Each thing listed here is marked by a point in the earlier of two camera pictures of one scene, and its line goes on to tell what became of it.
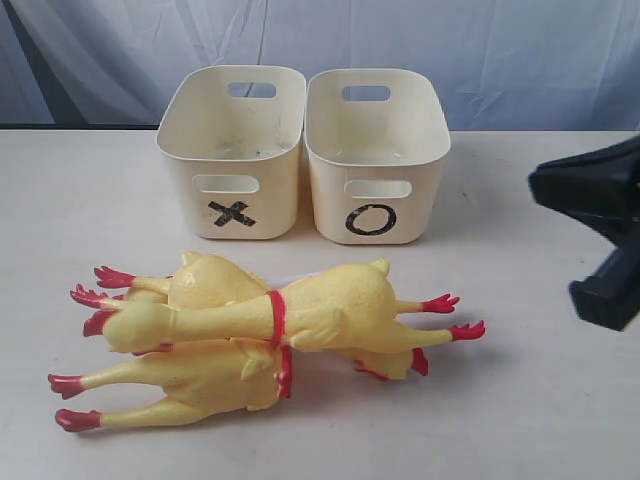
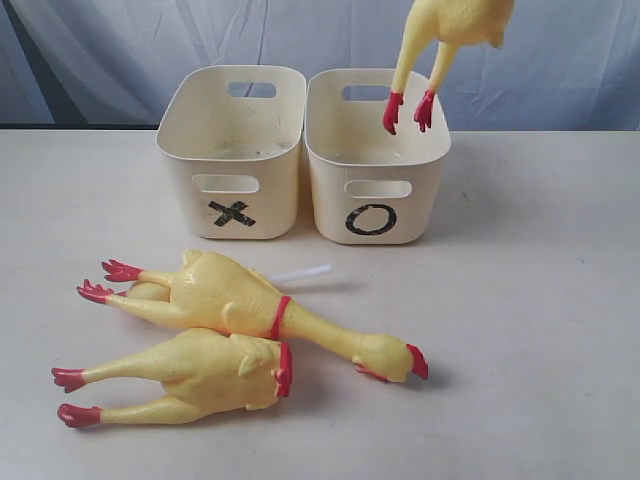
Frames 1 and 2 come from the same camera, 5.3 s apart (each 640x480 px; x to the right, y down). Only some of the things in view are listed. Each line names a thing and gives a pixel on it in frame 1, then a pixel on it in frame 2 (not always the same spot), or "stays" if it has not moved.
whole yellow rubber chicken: [343, 308] to [450, 22]
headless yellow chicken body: [202, 381] stays
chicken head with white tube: [199, 280] to [275, 279]
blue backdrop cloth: [503, 65] stays
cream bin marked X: [238, 132] stays
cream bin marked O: [375, 138] stays
